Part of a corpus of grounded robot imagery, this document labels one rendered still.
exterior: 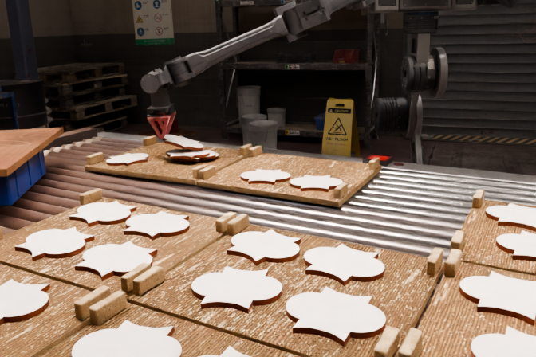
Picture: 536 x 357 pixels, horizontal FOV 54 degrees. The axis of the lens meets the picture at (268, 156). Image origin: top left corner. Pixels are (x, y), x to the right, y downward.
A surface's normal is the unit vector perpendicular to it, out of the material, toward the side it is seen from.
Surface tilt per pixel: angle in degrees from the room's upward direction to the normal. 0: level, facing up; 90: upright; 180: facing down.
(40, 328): 0
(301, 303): 0
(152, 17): 90
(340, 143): 78
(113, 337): 0
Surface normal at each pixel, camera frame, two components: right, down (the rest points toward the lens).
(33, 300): -0.03, -0.97
